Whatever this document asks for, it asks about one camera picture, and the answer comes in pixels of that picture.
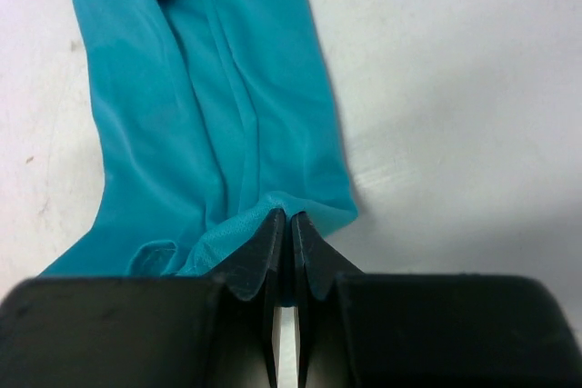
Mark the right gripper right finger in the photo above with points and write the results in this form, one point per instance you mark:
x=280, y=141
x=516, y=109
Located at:
x=423, y=330

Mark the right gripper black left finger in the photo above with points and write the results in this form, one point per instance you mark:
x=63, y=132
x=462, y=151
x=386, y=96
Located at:
x=217, y=330

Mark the teal t shirt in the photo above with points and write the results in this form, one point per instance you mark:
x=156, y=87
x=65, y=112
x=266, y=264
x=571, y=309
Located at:
x=210, y=114

